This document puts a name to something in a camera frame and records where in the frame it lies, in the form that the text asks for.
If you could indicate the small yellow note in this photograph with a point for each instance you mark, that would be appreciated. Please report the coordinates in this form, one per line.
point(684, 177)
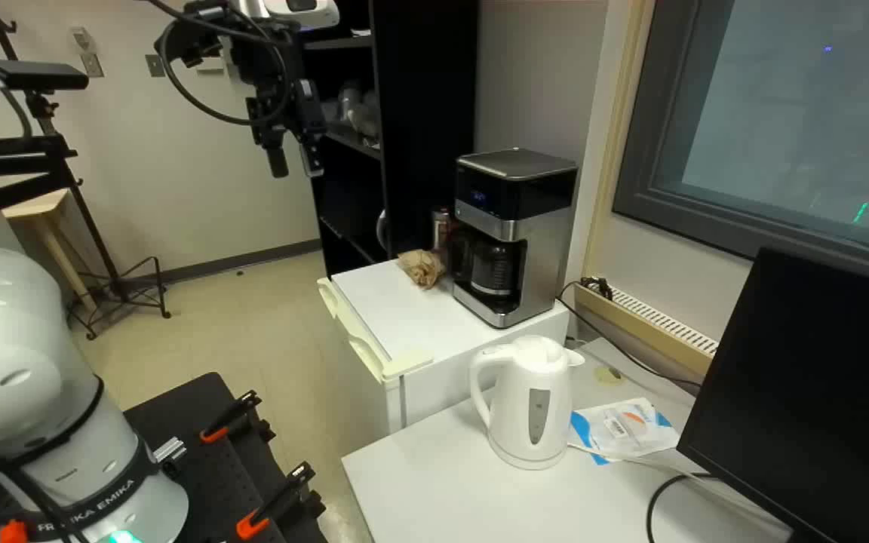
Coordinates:
point(611, 376)

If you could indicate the wooden board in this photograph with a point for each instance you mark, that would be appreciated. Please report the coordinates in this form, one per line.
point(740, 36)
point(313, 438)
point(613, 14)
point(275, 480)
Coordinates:
point(42, 229)

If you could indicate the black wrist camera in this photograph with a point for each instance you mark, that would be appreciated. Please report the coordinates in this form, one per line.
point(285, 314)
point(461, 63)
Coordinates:
point(190, 36)

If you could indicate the black silver coffee machine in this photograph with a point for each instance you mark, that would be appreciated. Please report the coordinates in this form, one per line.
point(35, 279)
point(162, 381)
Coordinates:
point(514, 236)

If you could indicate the black tripod stand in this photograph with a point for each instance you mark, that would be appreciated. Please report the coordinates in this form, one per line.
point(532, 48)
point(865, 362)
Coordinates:
point(60, 177)

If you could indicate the white electric kettle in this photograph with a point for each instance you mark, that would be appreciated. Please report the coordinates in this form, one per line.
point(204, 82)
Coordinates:
point(526, 403)

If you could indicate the brown crumpled paper bag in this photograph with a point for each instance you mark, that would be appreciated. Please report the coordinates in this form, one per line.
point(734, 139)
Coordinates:
point(423, 270)

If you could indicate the orange black bar clamp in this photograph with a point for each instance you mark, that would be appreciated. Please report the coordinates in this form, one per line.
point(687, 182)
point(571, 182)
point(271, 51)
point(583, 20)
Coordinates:
point(271, 501)
point(12, 531)
point(227, 420)

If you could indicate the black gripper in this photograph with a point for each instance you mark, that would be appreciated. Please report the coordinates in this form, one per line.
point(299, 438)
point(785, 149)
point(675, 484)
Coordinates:
point(278, 94)

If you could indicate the beige baseboard heater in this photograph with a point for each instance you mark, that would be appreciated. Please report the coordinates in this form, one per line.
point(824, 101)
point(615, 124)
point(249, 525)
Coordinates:
point(647, 328)

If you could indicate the clear plastic bags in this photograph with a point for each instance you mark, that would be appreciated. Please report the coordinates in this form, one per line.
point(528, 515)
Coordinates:
point(359, 113)

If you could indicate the black camera on tripod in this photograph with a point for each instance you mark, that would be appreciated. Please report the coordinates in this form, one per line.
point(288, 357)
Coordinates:
point(36, 76)

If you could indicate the white mini fridge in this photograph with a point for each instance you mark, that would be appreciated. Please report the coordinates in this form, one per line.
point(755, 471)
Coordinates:
point(423, 322)

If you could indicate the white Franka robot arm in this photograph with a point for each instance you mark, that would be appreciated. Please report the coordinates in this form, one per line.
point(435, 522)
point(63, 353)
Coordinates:
point(12, 350)

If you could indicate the black shelf cabinet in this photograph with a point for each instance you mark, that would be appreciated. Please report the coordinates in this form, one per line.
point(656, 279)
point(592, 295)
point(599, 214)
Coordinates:
point(423, 122)

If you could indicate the blue white paper packet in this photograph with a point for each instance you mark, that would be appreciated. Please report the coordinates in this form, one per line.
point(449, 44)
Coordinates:
point(618, 425)

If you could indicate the black computer monitor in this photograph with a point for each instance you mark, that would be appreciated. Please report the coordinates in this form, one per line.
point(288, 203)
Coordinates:
point(815, 403)

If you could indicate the grey framed window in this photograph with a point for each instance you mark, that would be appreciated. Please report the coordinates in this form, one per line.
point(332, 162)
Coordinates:
point(785, 122)

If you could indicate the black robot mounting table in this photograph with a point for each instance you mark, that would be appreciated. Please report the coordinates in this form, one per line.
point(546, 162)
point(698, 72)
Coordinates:
point(211, 471)

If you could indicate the small brown bottle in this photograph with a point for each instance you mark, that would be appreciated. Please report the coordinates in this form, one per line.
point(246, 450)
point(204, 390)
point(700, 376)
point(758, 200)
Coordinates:
point(440, 233)

